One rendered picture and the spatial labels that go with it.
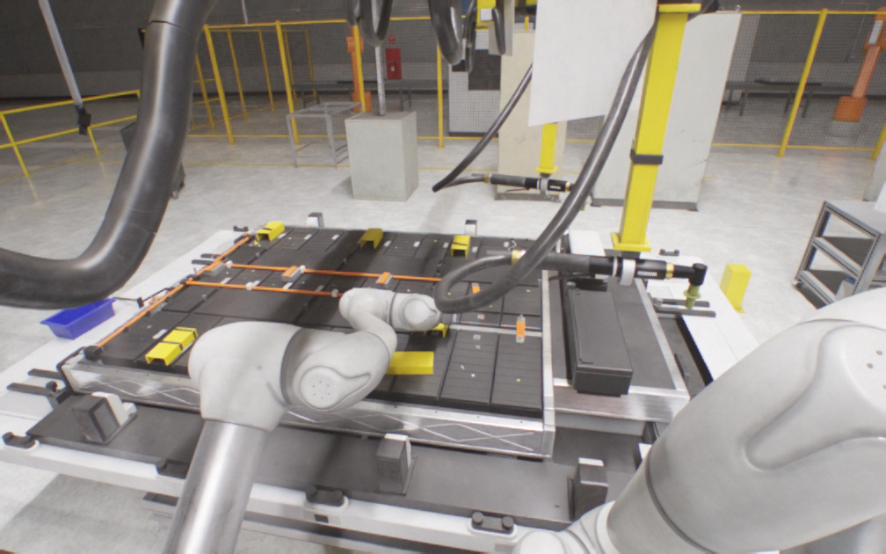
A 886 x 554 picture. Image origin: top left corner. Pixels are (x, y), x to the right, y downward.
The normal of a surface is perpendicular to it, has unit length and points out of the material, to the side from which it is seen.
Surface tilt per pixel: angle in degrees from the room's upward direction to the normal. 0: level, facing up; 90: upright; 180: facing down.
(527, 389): 0
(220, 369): 42
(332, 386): 70
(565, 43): 90
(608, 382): 90
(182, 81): 85
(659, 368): 0
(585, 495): 90
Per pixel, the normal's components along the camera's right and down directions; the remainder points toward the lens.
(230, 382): -0.12, -0.37
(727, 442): -0.95, -0.07
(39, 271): 0.81, -0.44
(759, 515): -0.62, 0.49
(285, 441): -0.02, -0.88
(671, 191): -0.18, 0.47
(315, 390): -0.01, 0.11
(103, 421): 0.98, 0.07
